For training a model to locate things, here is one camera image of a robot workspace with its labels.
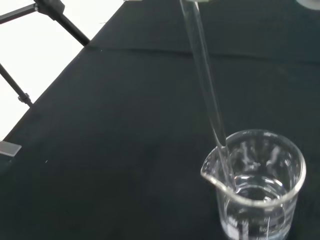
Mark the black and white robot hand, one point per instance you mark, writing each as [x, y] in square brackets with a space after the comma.
[308, 3]

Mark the clear glass beaker with liquid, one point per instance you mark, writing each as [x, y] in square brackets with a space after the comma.
[260, 200]

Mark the clear cloth clip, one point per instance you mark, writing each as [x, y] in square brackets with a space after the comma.
[9, 148]
[133, 0]

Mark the black bench cloth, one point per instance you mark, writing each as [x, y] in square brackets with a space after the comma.
[137, 137]

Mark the black tripod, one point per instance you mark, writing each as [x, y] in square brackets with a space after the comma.
[70, 27]

